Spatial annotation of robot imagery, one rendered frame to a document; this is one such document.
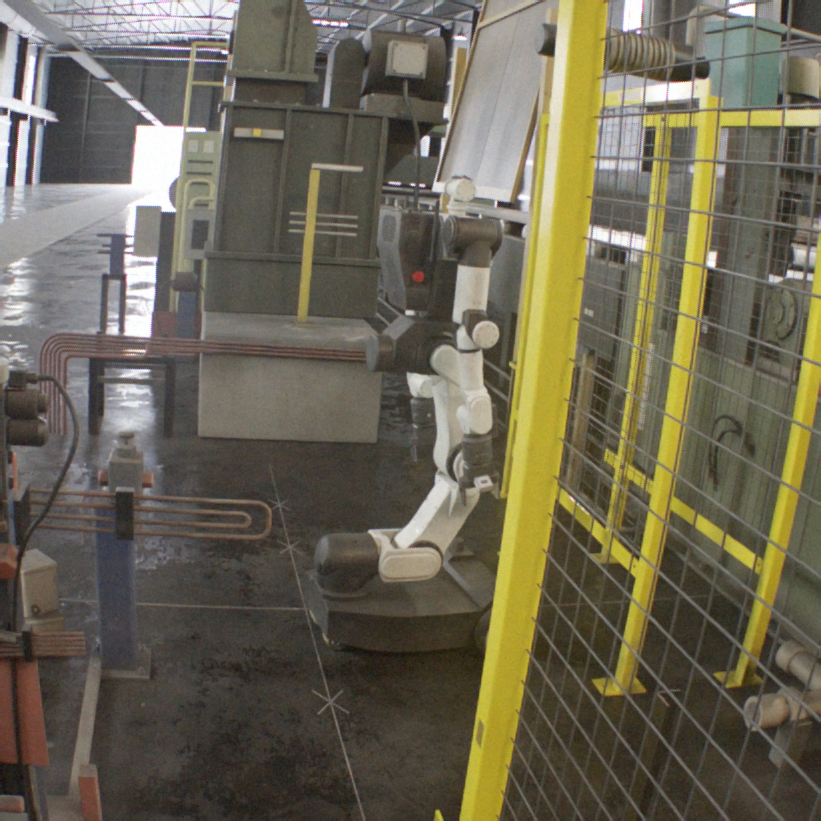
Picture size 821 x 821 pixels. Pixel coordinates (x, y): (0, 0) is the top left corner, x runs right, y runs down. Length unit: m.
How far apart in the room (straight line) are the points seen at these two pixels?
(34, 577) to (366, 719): 1.06
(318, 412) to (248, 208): 1.37
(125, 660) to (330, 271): 3.51
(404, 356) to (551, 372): 1.65
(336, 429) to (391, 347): 2.45
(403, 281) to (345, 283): 3.09
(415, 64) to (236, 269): 1.68
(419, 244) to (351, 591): 1.09
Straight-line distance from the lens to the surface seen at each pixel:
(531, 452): 1.20
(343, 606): 2.95
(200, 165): 9.55
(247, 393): 5.12
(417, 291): 2.75
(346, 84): 6.02
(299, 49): 5.87
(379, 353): 2.79
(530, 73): 6.23
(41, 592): 2.89
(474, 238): 2.61
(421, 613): 2.95
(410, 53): 5.90
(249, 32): 5.86
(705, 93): 2.63
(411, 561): 2.99
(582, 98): 1.17
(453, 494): 2.98
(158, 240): 7.59
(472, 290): 2.63
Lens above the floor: 1.46
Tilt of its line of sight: 13 degrees down
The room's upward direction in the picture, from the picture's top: 6 degrees clockwise
